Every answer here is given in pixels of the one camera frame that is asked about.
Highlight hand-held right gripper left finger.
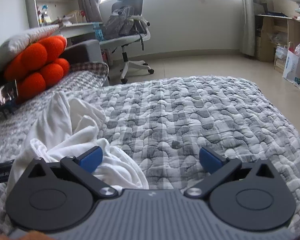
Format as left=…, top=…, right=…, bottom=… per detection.
left=29, top=146, right=118, bottom=200

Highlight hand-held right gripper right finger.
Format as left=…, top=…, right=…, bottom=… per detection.
left=184, top=147, right=274, bottom=202

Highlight white pants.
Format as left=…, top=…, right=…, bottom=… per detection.
left=6, top=91, right=150, bottom=195

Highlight grey checked quilt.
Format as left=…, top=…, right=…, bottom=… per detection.
left=0, top=62, right=300, bottom=240

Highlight blue phone stand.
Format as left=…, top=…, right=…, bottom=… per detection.
left=0, top=103, right=17, bottom=120

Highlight smartphone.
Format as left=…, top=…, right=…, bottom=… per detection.
left=0, top=79, right=19, bottom=110

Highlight brown checked sheet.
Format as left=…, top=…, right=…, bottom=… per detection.
left=70, top=61, right=109, bottom=77

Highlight orange pumpkin cushion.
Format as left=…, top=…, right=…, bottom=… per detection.
left=4, top=35, right=70, bottom=104

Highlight white pillow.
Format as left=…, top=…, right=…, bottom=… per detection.
left=0, top=24, right=62, bottom=77

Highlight white cardboard box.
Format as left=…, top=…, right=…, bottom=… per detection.
left=282, top=42, right=300, bottom=85

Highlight grey office chair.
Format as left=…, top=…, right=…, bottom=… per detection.
left=100, top=0, right=155, bottom=84

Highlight blue patterned container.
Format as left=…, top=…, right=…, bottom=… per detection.
left=94, top=22, right=104, bottom=42

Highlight grey backpack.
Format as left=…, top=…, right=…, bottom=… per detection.
left=104, top=6, right=140, bottom=40

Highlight wooden shelf unit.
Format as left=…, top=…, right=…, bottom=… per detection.
left=254, top=0, right=300, bottom=74

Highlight grey curtain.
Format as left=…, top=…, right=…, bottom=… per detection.
left=76, top=0, right=102, bottom=23
left=241, top=0, right=257, bottom=57

